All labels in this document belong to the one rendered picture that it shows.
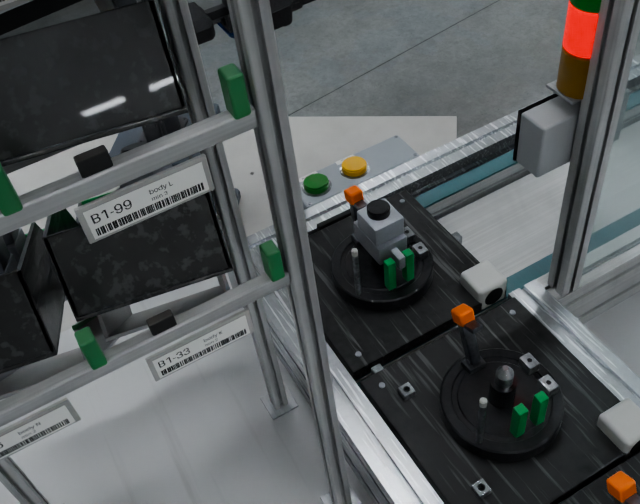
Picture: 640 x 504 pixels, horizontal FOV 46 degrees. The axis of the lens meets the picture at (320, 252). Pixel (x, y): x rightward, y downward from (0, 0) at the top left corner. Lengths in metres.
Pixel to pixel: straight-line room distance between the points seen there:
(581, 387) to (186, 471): 0.51
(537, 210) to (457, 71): 1.95
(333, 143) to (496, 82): 1.70
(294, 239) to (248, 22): 0.19
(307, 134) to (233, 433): 0.64
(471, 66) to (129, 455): 2.39
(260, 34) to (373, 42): 2.85
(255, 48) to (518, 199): 0.82
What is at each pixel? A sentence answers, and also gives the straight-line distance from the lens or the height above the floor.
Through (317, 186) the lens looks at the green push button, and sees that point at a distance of 1.17.
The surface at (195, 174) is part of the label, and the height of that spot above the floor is 1.45.
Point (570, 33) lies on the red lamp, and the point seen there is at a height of 1.33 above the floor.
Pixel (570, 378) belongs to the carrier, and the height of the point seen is 0.97.
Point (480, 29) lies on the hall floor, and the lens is 3.38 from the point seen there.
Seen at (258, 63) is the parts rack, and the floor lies 1.51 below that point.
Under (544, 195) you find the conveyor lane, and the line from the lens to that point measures 1.24.
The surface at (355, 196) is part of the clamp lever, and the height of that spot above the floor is 1.07.
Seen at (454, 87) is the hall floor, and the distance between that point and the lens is 3.03.
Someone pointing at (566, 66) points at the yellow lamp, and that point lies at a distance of 0.83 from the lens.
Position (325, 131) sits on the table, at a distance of 1.46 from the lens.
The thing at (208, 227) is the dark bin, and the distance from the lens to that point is 0.60.
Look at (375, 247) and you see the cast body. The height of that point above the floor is 1.05.
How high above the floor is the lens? 1.76
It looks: 47 degrees down
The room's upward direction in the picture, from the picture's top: 9 degrees counter-clockwise
